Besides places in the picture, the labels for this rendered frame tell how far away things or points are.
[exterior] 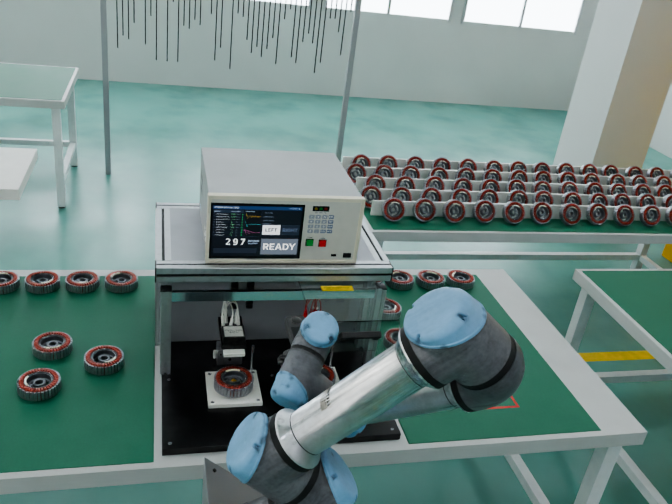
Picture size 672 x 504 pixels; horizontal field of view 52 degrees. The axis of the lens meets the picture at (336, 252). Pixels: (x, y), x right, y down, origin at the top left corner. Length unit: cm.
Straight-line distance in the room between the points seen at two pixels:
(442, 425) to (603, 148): 381
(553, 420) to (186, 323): 115
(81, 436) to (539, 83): 820
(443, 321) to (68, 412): 122
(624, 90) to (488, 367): 450
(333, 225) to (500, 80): 735
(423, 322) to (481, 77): 804
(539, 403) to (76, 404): 136
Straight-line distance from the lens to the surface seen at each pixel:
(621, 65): 542
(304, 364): 135
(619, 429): 228
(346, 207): 192
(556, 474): 321
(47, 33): 819
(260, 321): 220
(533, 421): 217
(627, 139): 565
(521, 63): 923
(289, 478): 126
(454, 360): 108
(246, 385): 197
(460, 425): 207
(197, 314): 216
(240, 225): 188
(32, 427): 198
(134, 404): 201
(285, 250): 194
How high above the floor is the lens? 204
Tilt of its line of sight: 27 degrees down
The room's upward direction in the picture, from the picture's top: 8 degrees clockwise
